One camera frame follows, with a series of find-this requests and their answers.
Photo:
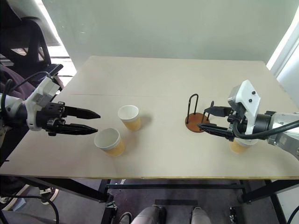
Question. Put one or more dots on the grey rounded leg shape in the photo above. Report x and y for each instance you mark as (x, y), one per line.
(199, 215)
(148, 215)

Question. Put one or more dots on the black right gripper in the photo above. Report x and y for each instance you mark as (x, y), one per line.
(237, 123)

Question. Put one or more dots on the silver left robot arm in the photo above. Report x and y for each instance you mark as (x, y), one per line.
(10, 106)

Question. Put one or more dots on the yellow white paper cup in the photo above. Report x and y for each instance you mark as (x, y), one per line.
(237, 148)
(115, 149)
(133, 123)

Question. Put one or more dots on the black office chair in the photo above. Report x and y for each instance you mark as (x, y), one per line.
(30, 42)

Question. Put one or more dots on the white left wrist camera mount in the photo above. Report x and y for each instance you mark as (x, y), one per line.
(44, 89)

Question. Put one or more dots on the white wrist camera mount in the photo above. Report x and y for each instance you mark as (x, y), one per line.
(247, 93)
(44, 89)

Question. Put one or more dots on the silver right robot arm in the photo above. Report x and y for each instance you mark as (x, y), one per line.
(281, 126)

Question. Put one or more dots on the white black sneaker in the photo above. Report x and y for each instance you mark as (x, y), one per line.
(12, 200)
(49, 194)

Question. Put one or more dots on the person in dark purple clothes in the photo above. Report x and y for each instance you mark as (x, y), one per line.
(10, 79)

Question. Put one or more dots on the dark rounded shoe shape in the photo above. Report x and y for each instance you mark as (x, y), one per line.
(125, 219)

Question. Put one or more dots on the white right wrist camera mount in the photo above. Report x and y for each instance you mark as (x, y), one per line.
(247, 93)

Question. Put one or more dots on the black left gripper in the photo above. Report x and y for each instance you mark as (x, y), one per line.
(52, 110)

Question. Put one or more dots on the black metal table frame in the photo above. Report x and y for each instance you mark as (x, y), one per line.
(70, 187)

